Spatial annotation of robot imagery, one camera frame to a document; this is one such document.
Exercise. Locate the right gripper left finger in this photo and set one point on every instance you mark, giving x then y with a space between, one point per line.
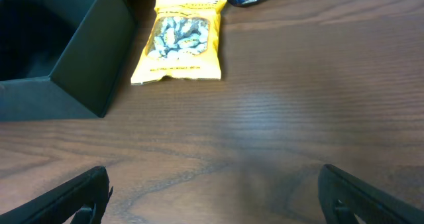
82 199

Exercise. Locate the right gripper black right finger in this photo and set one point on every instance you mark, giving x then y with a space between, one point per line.
345 199

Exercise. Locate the black cardboard box with lid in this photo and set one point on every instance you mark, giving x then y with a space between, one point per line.
62 59

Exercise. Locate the yellow candy bag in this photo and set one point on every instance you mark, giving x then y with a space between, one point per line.
183 43

